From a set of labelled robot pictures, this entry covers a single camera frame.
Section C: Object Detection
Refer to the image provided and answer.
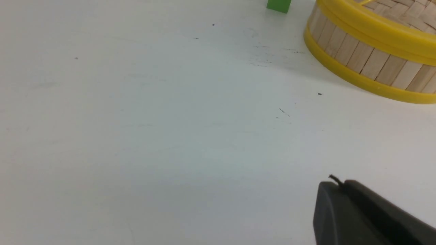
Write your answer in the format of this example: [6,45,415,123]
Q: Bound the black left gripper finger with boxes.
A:
[313,175,436,245]

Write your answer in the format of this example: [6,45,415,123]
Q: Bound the bamboo steamer basket yellow rims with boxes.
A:
[304,0,436,104]

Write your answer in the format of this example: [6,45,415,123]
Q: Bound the green cube block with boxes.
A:
[266,0,291,14]

